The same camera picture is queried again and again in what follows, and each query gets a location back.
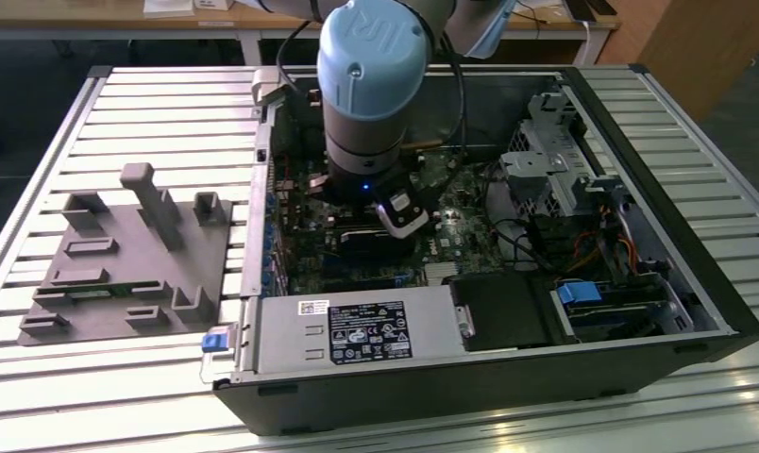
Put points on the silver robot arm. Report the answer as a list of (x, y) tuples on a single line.
[(366, 71)]

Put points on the black RAM slot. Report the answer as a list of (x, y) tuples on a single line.
[(354, 225), (354, 218)]

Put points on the black graphics card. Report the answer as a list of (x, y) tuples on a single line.
[(361, 247)]

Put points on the round coin battery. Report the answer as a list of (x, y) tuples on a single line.
[(453, 163)]

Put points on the green motherboard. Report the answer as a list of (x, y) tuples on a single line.
[(461, 236)]

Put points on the silver chipset heatsink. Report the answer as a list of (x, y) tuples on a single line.
[(440, 273)]

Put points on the silver drive cage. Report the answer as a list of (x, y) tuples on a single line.
[(537, 189)]

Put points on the silver power supply unit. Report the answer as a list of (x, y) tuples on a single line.
[(278, 340)]

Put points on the black plastic shroud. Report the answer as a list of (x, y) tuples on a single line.
[(505, 311)]

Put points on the grey parts rack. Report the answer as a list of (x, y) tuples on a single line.
[(134, 264)]

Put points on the blue power supply latch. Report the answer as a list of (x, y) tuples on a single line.
[(214, 342)]

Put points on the pale blue teach pendant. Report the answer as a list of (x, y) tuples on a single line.
[(493, 33)]

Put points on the hard disk in blue carrier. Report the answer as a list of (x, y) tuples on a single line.
[(580, 293)]

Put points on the white box with print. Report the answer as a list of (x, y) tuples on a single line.
[(214, 5)]

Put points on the black open PC case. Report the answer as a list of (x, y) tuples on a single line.
[(417, 401)]

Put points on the black flat bars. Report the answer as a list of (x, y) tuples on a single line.
[(584, 9)]

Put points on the wooden desk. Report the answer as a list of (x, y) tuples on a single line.
[(102, 21)]

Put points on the wooden cabinet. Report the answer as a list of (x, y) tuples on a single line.
[(700, 47)]

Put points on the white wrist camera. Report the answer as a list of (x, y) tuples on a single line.
[(405, 214)]

